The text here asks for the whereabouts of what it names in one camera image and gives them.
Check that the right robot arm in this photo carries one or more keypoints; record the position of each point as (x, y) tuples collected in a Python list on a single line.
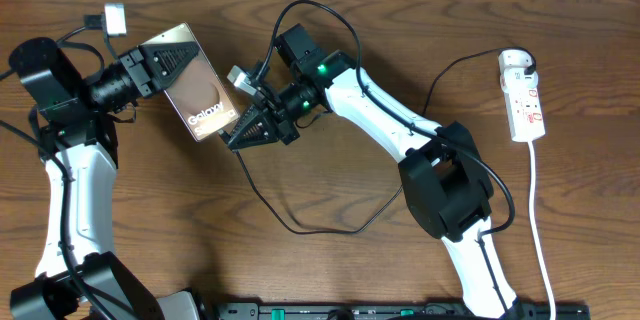
[(446, 184)]

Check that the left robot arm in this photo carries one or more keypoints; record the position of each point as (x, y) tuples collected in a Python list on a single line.
[(73, 125)]

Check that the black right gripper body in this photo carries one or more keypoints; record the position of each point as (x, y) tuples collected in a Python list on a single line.
[(283, 114)]

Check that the white USB charger adapter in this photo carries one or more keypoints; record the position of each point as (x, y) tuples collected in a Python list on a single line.
[(517, 58)]

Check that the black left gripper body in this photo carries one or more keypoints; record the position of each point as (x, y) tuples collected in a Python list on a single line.
[(122, 82)]

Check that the white power strip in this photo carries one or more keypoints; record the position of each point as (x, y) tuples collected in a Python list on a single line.
[(523, 107)]

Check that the bronze Galaxy smartphone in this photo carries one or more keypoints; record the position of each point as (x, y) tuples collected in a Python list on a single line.
[(198, 94)]

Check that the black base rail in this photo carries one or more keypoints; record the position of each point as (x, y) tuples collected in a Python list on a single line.
[(433, 310)]

